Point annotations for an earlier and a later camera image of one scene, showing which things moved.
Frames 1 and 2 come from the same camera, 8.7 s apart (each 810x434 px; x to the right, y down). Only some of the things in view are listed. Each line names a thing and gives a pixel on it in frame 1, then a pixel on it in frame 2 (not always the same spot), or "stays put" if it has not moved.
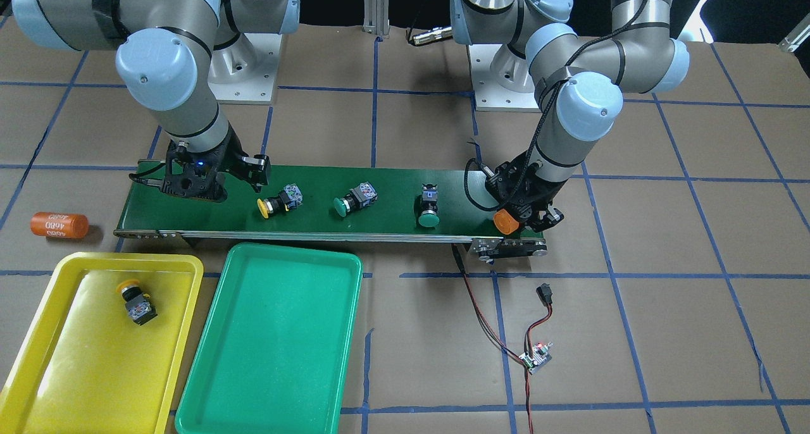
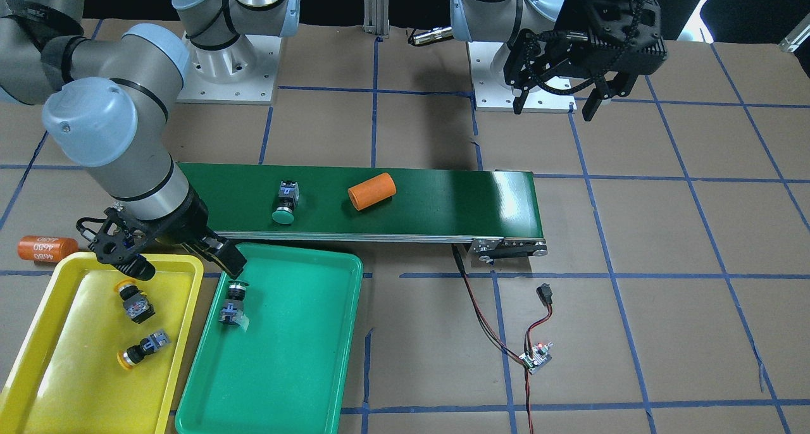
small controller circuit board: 541,357 stays put
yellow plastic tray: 83,367 stays put
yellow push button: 138,305 stays put
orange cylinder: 505,223 -> 372,190
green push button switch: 429,218 -> 288,195
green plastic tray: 273,353 stays put
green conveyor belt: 452,206 stays put
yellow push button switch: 287,200 -> 126,358
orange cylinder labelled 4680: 50,224 -> 45,248
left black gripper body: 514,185 -> 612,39
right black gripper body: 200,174 -> 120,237
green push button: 359,197 -> 232,312
